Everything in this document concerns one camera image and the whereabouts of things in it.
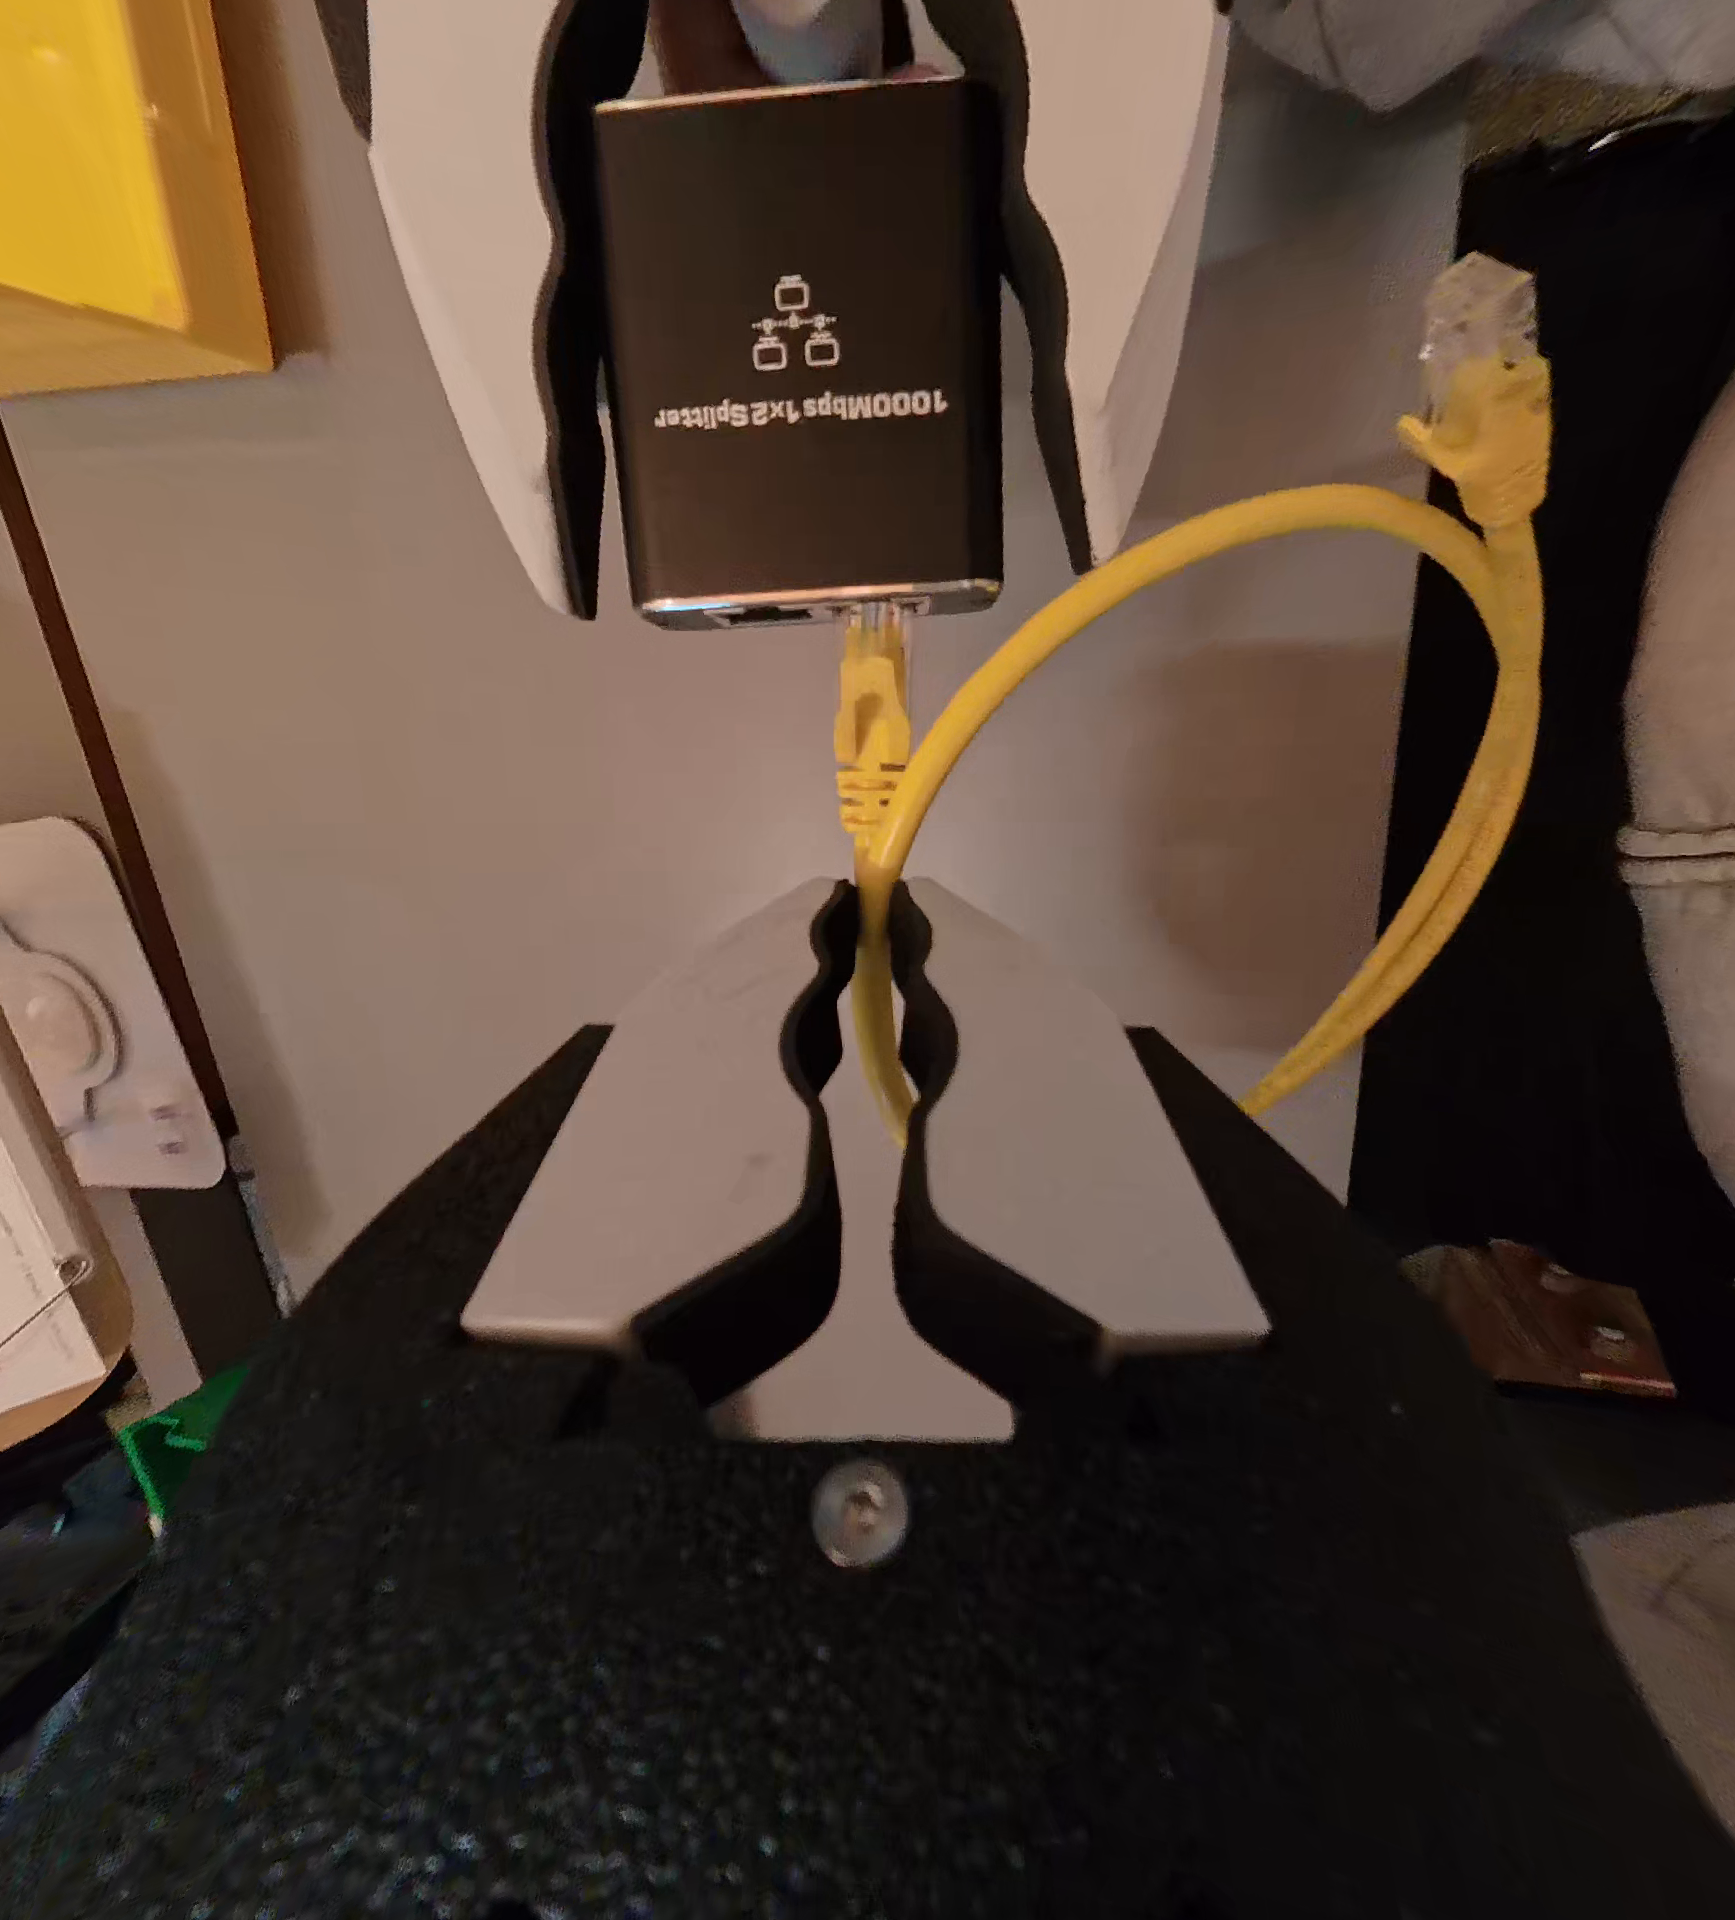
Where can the white stand base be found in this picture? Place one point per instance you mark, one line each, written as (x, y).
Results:
(41, 904)

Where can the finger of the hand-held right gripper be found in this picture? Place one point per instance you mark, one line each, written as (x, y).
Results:
(475, 227)
(1125, 178)

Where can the brown wooden plate with screws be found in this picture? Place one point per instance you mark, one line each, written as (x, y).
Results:
(1560, 1319)

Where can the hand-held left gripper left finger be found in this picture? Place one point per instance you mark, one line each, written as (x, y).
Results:
(656, 1170)

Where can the black ethernet splitter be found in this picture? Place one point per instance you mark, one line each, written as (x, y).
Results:
(791, 450)

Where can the green plastic bin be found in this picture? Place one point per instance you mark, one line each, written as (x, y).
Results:
(181, 1438)

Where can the wooden sheet stand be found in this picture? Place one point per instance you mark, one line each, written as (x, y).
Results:
(110, 1306)

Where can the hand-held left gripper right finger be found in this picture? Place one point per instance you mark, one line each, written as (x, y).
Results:
(1077, 1185)

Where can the yellow plastic bin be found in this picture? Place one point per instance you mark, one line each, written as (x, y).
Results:
(57, 178)

